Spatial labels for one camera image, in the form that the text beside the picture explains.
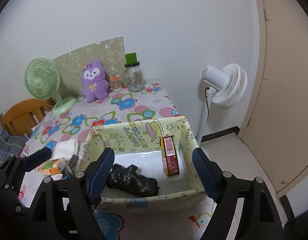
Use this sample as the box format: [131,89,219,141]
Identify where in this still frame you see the grey socks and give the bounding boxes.
[63,155,78,177]

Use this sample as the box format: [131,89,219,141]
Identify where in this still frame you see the blue plaid fabric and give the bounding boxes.
[0,129,28,165]

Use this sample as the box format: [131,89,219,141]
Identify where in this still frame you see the black plastic bag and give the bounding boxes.
[106,164,159,198]

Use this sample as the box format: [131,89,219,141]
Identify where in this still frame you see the floral tablecloth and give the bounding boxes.
[23,80,216,239]

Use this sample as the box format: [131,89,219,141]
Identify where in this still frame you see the wooden chair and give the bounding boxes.
[0,98,55,137]

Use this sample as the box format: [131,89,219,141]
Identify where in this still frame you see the yellow cartoon storage box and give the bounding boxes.
[76,116,206,213]

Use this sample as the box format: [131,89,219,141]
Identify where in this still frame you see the green desk fan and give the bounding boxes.
[24,57,77,115]

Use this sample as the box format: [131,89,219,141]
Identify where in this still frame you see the beige door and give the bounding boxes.
[240,0,308,197]

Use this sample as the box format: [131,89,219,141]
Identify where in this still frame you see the red yellow carton box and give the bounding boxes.
[160,135,179,177]

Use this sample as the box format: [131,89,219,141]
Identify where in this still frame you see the purple plush toy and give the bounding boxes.
[81,60,109,103]

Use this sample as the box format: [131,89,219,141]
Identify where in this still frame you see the small jar orange lid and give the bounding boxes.
[109,76,122,92]

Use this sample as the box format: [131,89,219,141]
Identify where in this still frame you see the glass jar green lid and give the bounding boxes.
[123,53,145,92]

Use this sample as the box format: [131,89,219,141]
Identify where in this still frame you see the green cartoon backboard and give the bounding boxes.
[53,37,126,98]

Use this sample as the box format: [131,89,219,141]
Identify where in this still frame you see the white standing fan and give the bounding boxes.
[196,63,248,142]

